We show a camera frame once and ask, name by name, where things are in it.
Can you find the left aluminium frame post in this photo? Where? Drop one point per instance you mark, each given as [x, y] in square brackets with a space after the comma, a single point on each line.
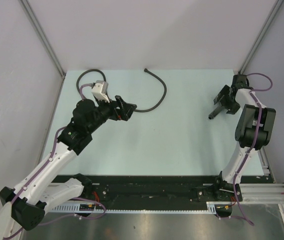
[27, 8]

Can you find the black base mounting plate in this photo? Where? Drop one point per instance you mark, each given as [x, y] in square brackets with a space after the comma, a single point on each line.
[152, 192]

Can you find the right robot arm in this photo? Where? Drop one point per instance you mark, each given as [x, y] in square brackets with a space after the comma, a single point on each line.
[252, 132]

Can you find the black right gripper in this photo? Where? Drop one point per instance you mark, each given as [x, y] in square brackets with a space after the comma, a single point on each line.
[232, 108]

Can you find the aluminium frame post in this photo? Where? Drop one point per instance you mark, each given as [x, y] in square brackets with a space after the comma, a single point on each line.
[27, 8]
[276, 8]

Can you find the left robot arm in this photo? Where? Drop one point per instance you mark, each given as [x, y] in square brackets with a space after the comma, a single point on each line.
[30, 198]

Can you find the slotted cable duct rail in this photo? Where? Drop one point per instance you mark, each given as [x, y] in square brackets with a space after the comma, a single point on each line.
[89, 208]

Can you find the grey shower head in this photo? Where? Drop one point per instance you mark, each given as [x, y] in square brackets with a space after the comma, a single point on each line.
[215, 112]

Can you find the right aluminium frame post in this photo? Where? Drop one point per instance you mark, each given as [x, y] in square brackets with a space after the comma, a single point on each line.
[276, 8]

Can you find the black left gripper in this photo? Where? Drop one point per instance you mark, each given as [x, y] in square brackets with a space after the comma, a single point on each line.
[124, 113]

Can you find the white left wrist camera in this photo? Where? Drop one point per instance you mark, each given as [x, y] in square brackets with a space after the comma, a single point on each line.
[99, 91]

